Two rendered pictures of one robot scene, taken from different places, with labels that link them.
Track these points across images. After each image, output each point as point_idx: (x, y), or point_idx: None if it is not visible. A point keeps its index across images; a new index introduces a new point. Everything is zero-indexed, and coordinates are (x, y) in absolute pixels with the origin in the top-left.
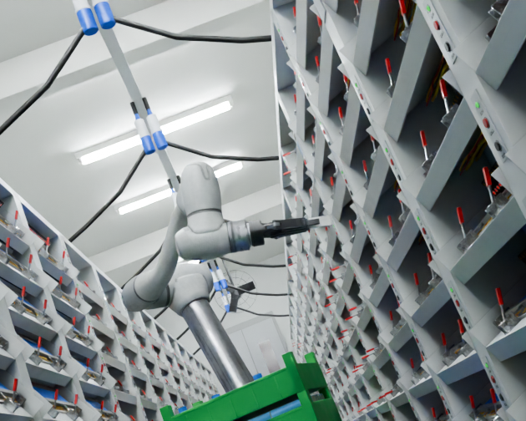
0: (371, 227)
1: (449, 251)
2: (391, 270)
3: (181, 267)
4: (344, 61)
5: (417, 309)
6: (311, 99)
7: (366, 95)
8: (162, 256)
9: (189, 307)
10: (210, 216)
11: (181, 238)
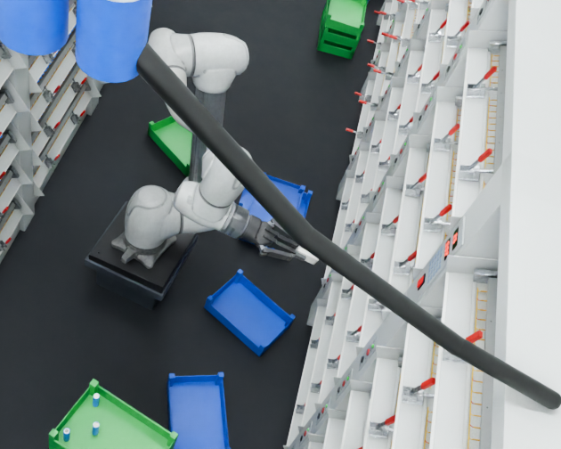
0: (379, 200)
1: (319, 438)
2: (363, 227)
3: (218, 59)
4: (387, 322)
5: (356, 254)
6: (438, 91)
7: (364, 371)
8: (181, 122)
9: (203, 94)
10: (215, 212)
11: (180, 205)
